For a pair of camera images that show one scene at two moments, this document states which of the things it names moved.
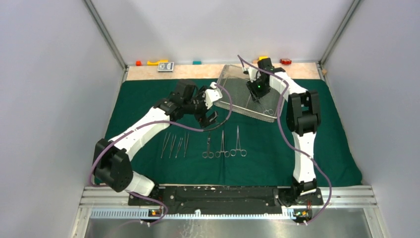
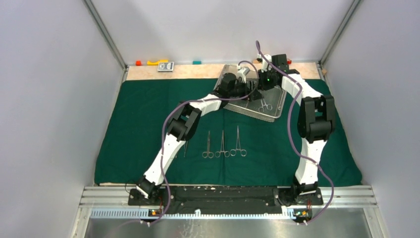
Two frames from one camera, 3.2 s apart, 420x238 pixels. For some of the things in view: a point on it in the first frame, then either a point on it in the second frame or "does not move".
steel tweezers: [184, 144] does not move
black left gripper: [203, 120] -> [251, 93]
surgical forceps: [243, 152] does not move
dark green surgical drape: [242, 149] does not move
